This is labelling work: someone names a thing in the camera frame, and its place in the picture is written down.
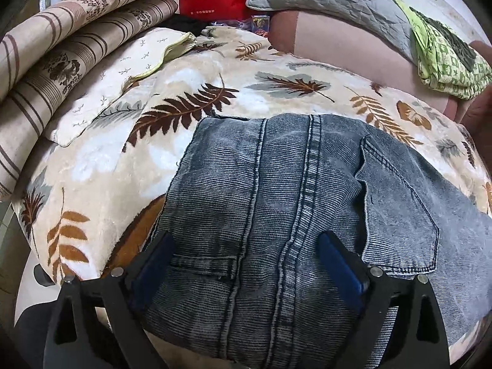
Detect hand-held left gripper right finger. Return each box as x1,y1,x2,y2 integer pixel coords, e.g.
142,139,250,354
318,231,450,369

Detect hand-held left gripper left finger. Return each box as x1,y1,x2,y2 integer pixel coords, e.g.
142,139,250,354
44,231,177,369

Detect blue denim pants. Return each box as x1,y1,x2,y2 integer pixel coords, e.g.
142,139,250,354
144,113,492,369

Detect leaf print fleece blanket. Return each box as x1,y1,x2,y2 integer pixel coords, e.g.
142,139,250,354
11,27,492,354

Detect white pillow with green edge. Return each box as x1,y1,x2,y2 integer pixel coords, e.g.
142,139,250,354
44,28,196,147

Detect brown striped folded quilt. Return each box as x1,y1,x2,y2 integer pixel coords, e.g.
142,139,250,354
0,0,189,200

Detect pink bedding roll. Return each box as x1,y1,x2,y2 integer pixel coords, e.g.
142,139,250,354
269,8,462,124

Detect green patterned cloth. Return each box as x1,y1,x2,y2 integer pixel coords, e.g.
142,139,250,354
391,0,492,101

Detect colourful small packet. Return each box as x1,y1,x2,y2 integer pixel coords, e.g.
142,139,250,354
250,15,272,37

